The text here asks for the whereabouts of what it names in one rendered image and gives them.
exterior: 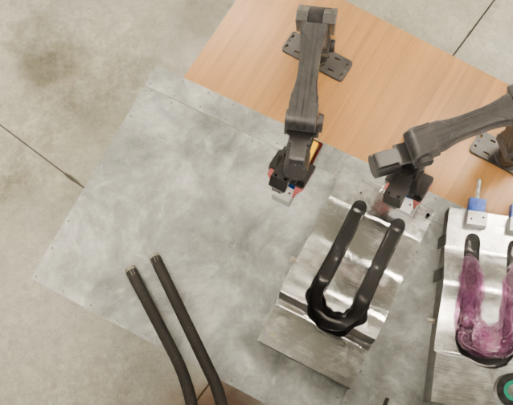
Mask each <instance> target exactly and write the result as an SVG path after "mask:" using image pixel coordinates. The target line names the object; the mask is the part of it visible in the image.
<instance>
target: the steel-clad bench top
mask: <svg viewBox="0 0 513 405"><path fill-rule="evenodd" d="M171 98H172V99H171ZM197 110H198V111H197ZM284 127H285V125H284V124H282V123H281V122H279V121H276V120H274V119H272V118H270V117H267V116H266V115H263V114H261V113H259V112H257V111H255V110H253V109H250V108H248V107H246V106H244V105H242V104H239V103H237V102H235V101H234V100H231V99H228V98H227V97H225V96H222V95H220V94H218V93H216V92H213V91H212V90H210V89H208V88H205V87H203V86H201V85H199V84H196V83H194V82H192V81H190V80H188V79H186V78H183V77H181V76H179V75H177V74H175V73H173V72H170V71H168V70H166V69H165V68H163V67H159V66H158V65H157V66H156V67H155V69H154V71H153V72H152V74H151V76H150V78H149V79H148V80H147V82H146V84H145V86H144V88H143V89H142V91H141V93H140V94H139V96H138V98H137V99H136V101H135V102H134V104H133V106H132V108H131V109H130V111H129V113H128V115H127V116H126V118H125V119H124V121H123V123H122V124H121V127H120V128H119V129H118V131H117V133H116V135H115V137H114V138H113V140H112V141H111V143H110V145H109V147H108V148H107V150H106V151H105V154H104V155H103V157H102V159H101V160H100V162H99V163H98V165H97V167H96V169H95V170H94V172H93V173H92V176H91V177H90V179H89V180H88V182H87V184H86V186H85V187H84V189H83V190H82V192H81V194H80V196H79V198H78V199H77V200H76V202H75V204H74V206H73V208H72V209H71V211H70V212H69V214H68V216H67V218H66V219H65V220H64V223H63V225H62V226H61V228H60V229H59V231H58V233H57V234H56V236H55V238H54V239H53V241H52V243H51V245H50V247H49V248H48V250H47V251H46V253H45V255H44V256H43V258H42V260H41V261H40V263H39V265H38V267H37V268H36V270H35V272H34V273H33V275H32V277H31V279H32V280H34V281H36V282H38V283H40V284H42V285H44V286H45V287H47V288H49V289H51V290H53V291H55V292H57V293H58V294H60V295H62V296H64V297H67V298H68V299H69V300H71V301H74V302H76V303H77V304H79V305H81V306H83V307H85V308H86V309H89V310H91V311H92V312H94V313H96V314H98V315H100V316H102V317H103V318H105V319H107V320H109V321H111V322H113V323H115V324H116V325H119V326H120V327H122V328H124V329H126V330H128V331H129V332H131V333H134V334H136V335H138V336H139V337H140V338H143V339H145V340H147V341H148V342H150V343H152V344H154V345H156V346H158V347H160V348H162V349H163V350H165V349H164V347H163V345H162V343H161V341H160V339H159V337H158V335H157V333H156V331H155V329H154V327H153V325H152V324H151V322H150V319H149V318H148V316H147V314H146V311H145V310H144V308H143V306H142V303H141V302H140V300H139V298H138V296H137V294H136V293H135V291H134V289H133V286H132V285H131V283H130V281H129V278H128V276H127V275H126V273H125V269H126V268H127V267H129V266H130V265H134V266H135V268H136V269H137V271H138V273H139V275H140V277H141V279H142V281H143V283H144V285H145V286H146V288H147V290H148V292H149V294H150V296H151V298H152V300H153V302H154V303H155V305H156V307H157V309H158V311H159V313H160V315H161V317H162V319H163V321H164V322H165V324H166V327H167V328H168V330H169V332H170V335H171V337H172V338H173V340H174V342H175V344H176V346H177V347H178V349H179V352H180V354H181V355H182V357H183V360H184V361H185V362H188V363H190V364H191V365H193V366H196V367H197V368H199V369H200V370H202V369H201V367H200V364H199V362H198V360H197V358H196V356H195V354H194V352H193V349H192V348H191V345H190V343H189V341H188V340H187V337H186V335H185V333H184V331H183V328H182V326H181V325H180V323H179V320H178V318H177V316H176V314H175V312H174V310H173V308H172V306H171V304H170V301H169V299H168V297H167V295H166V293H165V291H164V289H163V287H162V284H161V282H160V280H159V279H158V276H157V274H156V272H155V270H154V267H153V265H152V263H151V262H150V259H149V255H150V254H151V253H153V252H158V253H159V255H160V256H161V258H162V261H163V263H164V264H165V266H166V269H167V271H168V272H169V274H170V277H171V279H172V280H173V282H174V286H175V287H176V289H177V291H178V293H179V295H180V297H181V299H182V301H183V304H184V305H185V307H186V309H187V312H188V314H189V316H190V318H191V320H192V322H193V324H194V326H195V328H196V330H197V332H198V334H199V336H200V339H201V341H202V343H203V345H204V347H205V349H206V351H207V353H208V355H209V357H210V359H211V361H212V363H213V366H214V367H215V370H216V372H217V374H218V375H219V377H220V380H221V381H223V382H225V383H227V384H229V385H231V386H232V387H235V388H236V389H238V390H240V391H243V392H244V393H245V394H247V395H250V396H252V397H253V398H255V399H257V400H259V401H261V402H262V403H265V404H267V405H383V403H384V400H385V398H386V397H387V398H389V400H388V404H387V405H440V404H435V403H427V402H423V399H424V392H425V379H426V371H427V365H428V357H429V344H430V338H431V330H432V324H431V323H430V322H427V318H428V317H429V318H433V311H434V303H435V296H436V289H437V281H436V282H434V283H433V274H434V271H436V270H438V269H439V262H440V254H441V248H439V249H437V244H438V239H439V238H440V237H442V235H443V226H444V220H445V212H446V211H447V210H448V208H449V207H454V208H459V209H464V210H467V209H466V208H464V207H461V206H459V205H458V204H456V203H453V202H451V201H449V200H447V199H445V198H442V197H440V196H438V195H436V194H434V193H431V192H429V191H428V192H427V194H426V196H425V197H424V199H423V200H422V202H421V204H423V205H425V206H427V207H430V208H432V209H434V210H435V212H434V215H433V217H432V219H431V220H432V221H430V223H429V225H428V228H427V230H426V232H425V234H424V236H423V238H422V240H421V242H420V245H419V247H418V249H417V251H416V253H415V255H414V257H413V258H412V262H411V264H410V265H409V267H408V270H407V272H406V273H405V276H404V279H403V280H402V282H401V284H400V287H399V289H398V292H397V294H396V297H395V299H394V301H393V303H392V306H391V308H390V310H389V312H388V315H387V317H386V319H385V321H384V324H383V326H382V328H381V330H380V332H379V334H378V336H377V339H376V340H375V341H374V342H373V343H372V345H371V348H370V350H369V351H368V353H367V356H366V358H365V359H364V361H363V365H362V366H361V368H360V370H359V373H358V374H357V376H356V379H355V381H354V383H353V385H352V387H351V389H347V388H346V387H344V386H342V385H340V384H338V383H336V382H334V381H332V380H330V379H328V378H326V377H324V376H323V375H321V374H319V373H317V372H315V371H313V370H311V369H309V368H307V367H305V366H303V365H302V364H300V363H298V362H295V361H294V360H292V359H290V358H287V357H286V356H285V355H283V354H280V353H278V352H277V351H275V350H272V349H270V348H269V347H267V346H265V345H263V344H261V343H259V342H258V340H257V339H258V338H259V336H260V334H261V331H262V330H263V328H264V326H265V323H266V321H267V320H268V318H269V315H270V313H271V312H272V310H273V308H274V306H275V304H276V303H277V299H278V297H279V292H280V289H281V286H282V285H283V283H284V281H285V278H286V277H287V275H288V274H289V271H290V269H291V268H292V266H293V264H294V262H293V261H292V260H290V258H291V256H293V257H295V258H296V257H298V255H299V253H300V252H301V250H302V248H303V247H304V245H305V243H306V241H307V240H308V238H309V236H310V233H311V232H312V230H313V228H314V225H315V224H316V222H317V220H318V217H319V215H320V214H321V212H322V209H323V207H324V206H325V204H326V201H327V199H328V198H329V196H330V193H331V191H332V190H333V188H334V185H335V183H336V182H337V180H338V178H339V176H340V174H341V173H342V171H343V168H346V169H348V170H351V171H353V172H355V173H357V174H359V175H361V176H363V177H364V179H366V180H368V181H370V182H373V183H375V184H376V185H378V186H381V185H382V186H385V185H386V184H387V183H386V184H385V183H384V181H385V178H386V177H387V176H384V177H381V178H374V177H373V176H372V174H371V171H370V168H369V164H368V163H367V162H364V161H362V160H360V159H358V158H357V157H353V156H351V155H350V154H348V153H344V152H343V151H341V150H339V149H336V148H335V147H333V146H330V145H328V144H326V143H324V142H322V141H320V142H321V143H323V147H322V149H321V151H320V153H319V155H318V157H317V159H316V161H315V163H314V166H316V168H315V171H314V173H313V174H312V176H311V178H310V180H309V181H308V182H307V184H306V186H305V188H304V190H303V191H301V192H299V193H298V194H296V195H295V197H294V199H293V201H292V203H291V205H290V207H287V206H285V205H283V204H281V203H279V202H277V201H275V200H273V199H272V192H273V190H272V187H271V186H270V185H269V176H268V172H269V163H270V162H271V161H272V160H273V158H274V156H275V155H276V153H277V151H278V150H279V149H283V148H284V146H285V147H286V146H287V142H288V140H289V135H288V134H284ZM238 129H239V130H238ZM250 135H251V136H250ZM315 140H316V141H319V140H317V139H315ZM265 142H266V143H265ZM267 143H268V144H267ZM336 167H337V168H336ZM320 168H321V169H320ZM335 175H336V176H335ZM345 392H346V393H345ZM341 400H342V401H341Z"/></svg>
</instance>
